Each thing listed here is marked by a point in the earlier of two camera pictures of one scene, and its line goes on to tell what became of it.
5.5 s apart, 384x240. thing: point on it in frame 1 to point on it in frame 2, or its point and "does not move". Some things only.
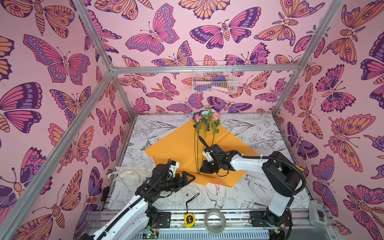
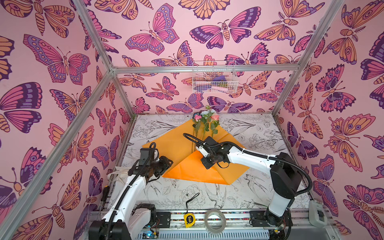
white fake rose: [206, 119] does not move
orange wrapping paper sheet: [183, 150] does not move
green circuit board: [150, 236] does not move
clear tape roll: [224, 220] does not move
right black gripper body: [210, 163] to [208, 158]
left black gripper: [183, 182] to [164, 163]
